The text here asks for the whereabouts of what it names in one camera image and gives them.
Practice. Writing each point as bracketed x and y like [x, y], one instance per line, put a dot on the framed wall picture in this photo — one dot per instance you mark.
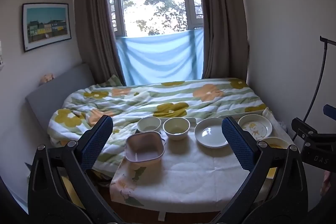
[46, 26]

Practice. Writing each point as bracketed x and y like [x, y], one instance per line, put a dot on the cream ceramic bowl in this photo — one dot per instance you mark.
[176, 128]

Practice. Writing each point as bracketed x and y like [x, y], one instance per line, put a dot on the cartoon print plate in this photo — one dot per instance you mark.
[254, 127]

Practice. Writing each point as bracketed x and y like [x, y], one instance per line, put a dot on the floral tablecloth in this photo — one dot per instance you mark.
[183, 174]

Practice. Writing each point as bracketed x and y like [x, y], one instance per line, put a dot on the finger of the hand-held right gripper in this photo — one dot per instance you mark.
[315, 145]
[330, 110]

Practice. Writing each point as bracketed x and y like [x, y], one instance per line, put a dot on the pink square dish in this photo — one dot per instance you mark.
[144, 148]

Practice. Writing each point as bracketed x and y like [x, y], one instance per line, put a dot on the small plush toy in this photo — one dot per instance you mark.
[46, 77]

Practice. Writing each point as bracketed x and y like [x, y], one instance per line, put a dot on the yellow bowl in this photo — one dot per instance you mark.
[274, 142]

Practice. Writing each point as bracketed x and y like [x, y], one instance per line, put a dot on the plain white plate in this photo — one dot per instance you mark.
[211, 133]

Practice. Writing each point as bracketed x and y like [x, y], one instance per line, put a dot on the light blue cloth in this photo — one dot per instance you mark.
[160, 56]

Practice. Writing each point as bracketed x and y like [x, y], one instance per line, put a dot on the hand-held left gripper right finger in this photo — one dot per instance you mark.
[237, 140]

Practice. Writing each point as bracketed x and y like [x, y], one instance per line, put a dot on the floral striped blanket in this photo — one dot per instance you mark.
[147, 103]

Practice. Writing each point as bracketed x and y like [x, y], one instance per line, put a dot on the white ceramic bowl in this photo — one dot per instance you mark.
[148, 124]

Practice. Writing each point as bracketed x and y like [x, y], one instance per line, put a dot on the grey headboard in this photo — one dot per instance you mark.
[57, 90]

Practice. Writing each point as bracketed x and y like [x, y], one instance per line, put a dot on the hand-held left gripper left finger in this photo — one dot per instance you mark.
[97, 140]

